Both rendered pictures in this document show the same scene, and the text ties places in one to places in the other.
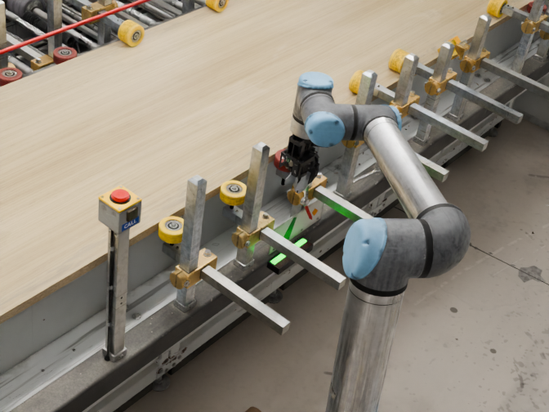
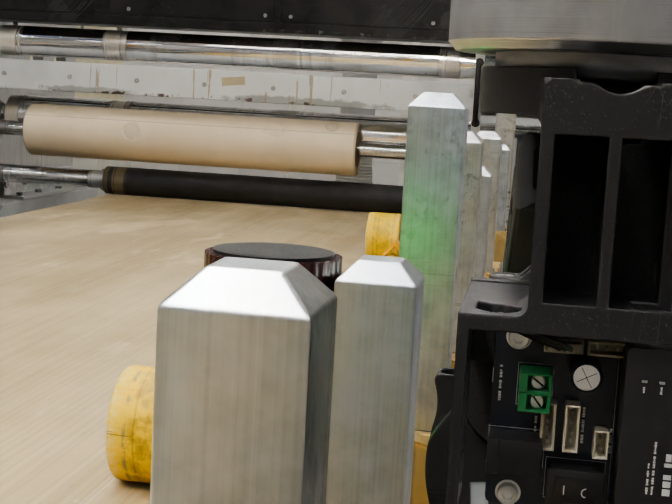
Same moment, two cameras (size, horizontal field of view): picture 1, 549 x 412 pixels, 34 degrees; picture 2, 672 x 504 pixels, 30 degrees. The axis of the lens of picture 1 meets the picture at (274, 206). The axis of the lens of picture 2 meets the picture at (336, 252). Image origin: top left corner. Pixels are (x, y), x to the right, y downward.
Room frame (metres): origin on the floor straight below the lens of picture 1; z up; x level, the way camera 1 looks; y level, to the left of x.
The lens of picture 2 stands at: (1.71, 0.16, 1.18)
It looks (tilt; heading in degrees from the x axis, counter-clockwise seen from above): 7 degrees down; 335
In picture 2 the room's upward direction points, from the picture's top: 3 degrees clockwise
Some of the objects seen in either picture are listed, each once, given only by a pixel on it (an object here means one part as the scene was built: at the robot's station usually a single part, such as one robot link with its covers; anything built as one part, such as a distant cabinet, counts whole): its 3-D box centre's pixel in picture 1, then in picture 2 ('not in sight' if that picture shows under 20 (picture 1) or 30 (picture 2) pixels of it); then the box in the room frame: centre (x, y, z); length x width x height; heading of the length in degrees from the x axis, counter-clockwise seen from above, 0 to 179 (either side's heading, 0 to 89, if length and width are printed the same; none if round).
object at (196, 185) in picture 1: (189, 249); not in sight; (1.77, 0.20, 0.91); 0.03 x 0.03 x 0.48; 56
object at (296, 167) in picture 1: (301, 151); (594, 291); (2.00, -0.05, 1.13); 0.09 x 0.08 x 0.12; 146
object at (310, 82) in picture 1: (313, 97); not in sight; (2.00, -0.05, 1.30); 0.10 x 0.09 x 0.12; 15
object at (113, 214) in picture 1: (119, 210); not in sight; (1.56, 0.34, 1.18); 0.07 x 0.07 x 0.08; 56
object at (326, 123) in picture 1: (326, 120); not in sight; (1.89, -0.09, 1.30); 0.12 x 0.12 x 0.09; 15
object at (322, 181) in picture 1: (305, 189); not in sight; (2.21, -0.09, 0.85); 0.13 x 0.06 x 0.05; 146
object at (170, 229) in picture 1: (171, 239); not in sight; (1.86, 0.26, 0.85); 0.08 x 0.08 x 0.11
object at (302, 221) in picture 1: (297, 224); not in sight; (2.15, -0.08, 0.75); 0.26 x 0.01 x 0.10; 146
